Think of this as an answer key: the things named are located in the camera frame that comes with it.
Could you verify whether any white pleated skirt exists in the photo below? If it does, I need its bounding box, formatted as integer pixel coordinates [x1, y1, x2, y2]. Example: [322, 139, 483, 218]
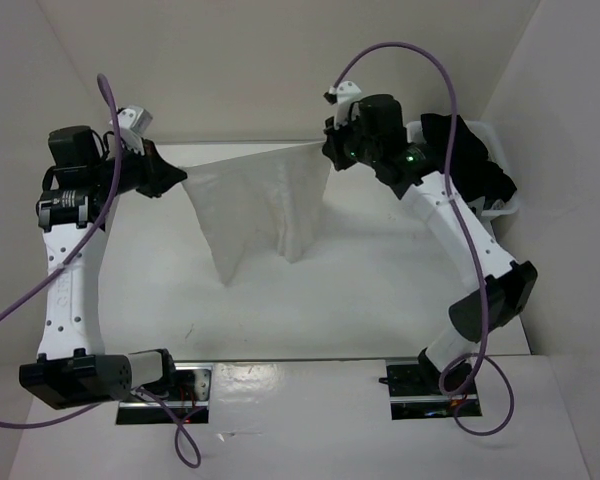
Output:
[182, 143, 331, 285]

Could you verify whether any white perforated plastic basket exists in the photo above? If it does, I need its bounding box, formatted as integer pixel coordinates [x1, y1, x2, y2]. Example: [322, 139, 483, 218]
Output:
[407, 114, 519, 221]

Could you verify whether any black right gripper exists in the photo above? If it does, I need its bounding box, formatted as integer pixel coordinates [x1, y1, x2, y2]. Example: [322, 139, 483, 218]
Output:
[328, 107, 383, 169]

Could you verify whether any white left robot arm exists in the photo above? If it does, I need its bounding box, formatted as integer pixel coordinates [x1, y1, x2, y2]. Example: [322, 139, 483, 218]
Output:
[19, 126, 187, 410]

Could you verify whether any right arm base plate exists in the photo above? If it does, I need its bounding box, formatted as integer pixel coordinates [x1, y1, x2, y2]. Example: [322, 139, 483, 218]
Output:
[378, 358, 482, 421]

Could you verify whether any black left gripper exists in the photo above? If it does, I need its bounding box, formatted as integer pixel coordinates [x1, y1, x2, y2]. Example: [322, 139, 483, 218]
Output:
[89, 136, 183, 198]

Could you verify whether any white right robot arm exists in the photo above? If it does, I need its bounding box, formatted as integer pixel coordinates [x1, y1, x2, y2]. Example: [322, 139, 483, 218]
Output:
[322, 90, 538, 393]

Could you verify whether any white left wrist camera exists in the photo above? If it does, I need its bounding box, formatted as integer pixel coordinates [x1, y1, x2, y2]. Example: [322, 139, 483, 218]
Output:
[117, 105, 153, 155]

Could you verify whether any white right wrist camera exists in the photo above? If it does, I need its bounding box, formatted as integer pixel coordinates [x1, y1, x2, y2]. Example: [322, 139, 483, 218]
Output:
[323, 80, 362, 129]

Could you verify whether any black skirt in basket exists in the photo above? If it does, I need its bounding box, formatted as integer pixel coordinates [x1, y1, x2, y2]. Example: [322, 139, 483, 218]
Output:
[420, 113, 517, 209]

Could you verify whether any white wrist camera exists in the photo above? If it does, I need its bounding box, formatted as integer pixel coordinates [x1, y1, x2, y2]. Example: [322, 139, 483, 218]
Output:
[117, 105, 153, 155]
[323, 80, 362, 129]

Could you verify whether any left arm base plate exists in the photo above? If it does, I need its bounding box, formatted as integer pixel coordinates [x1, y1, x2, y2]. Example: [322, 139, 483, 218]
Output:
[115, 362, 213, 426]

